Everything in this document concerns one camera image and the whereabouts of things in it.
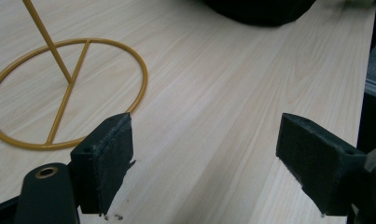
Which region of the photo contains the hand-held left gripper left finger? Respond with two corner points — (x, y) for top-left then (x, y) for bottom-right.
(70, 112), (136, 216)

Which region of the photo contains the grey upholstered chair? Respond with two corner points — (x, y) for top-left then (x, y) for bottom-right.
(364, 42), (376, 102)

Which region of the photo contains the black hat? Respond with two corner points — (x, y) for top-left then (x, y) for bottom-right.
(202, 0), (317, 27)

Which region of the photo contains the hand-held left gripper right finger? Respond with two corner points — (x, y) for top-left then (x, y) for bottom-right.
(275, 112), (369, 217)

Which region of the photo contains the gold metal wire stand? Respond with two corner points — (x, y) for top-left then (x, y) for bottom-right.
(0, 0), (148, 151)

